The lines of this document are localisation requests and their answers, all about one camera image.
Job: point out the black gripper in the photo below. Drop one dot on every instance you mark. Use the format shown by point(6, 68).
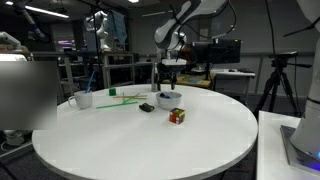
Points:
point(168, 70)

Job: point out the small blue sanitizer bottle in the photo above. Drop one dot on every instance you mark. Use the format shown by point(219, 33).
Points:
point(165, 96)

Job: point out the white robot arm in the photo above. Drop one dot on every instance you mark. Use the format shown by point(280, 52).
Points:
point(169, 37)

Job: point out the steel water bottle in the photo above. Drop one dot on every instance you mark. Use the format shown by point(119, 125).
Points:
point(154, 78)

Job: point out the white bowl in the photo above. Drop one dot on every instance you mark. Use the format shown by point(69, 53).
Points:
point(169, 104)

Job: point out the black folding hex key set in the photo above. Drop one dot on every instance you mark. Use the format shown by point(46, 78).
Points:
point(146, 107)

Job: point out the wooden side table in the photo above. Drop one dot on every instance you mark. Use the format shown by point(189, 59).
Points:
point(198, 81)

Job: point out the multicoloured puzzle cube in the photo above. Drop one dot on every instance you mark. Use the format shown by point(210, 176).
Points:
point(176, 116)

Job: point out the long green stick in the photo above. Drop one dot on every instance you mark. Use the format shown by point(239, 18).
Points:
point(116, 105)

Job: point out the metal shelving rack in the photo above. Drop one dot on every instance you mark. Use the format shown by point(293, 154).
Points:
point(117, 68)

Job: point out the small green cube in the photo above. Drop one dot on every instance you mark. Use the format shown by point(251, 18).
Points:
point(112, 92)

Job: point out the orange stick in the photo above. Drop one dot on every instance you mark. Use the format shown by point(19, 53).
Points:
point(138, 96)

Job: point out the black computer monitor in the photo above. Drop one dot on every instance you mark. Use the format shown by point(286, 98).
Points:
point(219, 51)

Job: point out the white background desk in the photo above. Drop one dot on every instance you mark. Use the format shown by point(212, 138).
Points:
point(232, 82)

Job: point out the blue hanging cloth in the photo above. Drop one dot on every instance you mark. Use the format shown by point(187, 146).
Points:
point(117, 25)

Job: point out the blue straw in mug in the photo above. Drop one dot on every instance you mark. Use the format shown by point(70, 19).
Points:
point(89, 82)

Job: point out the white mug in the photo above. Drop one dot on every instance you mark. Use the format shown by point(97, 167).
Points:
point(83, 99)

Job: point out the black camera tripod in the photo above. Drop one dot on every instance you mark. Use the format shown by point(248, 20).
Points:
point(278, 77)

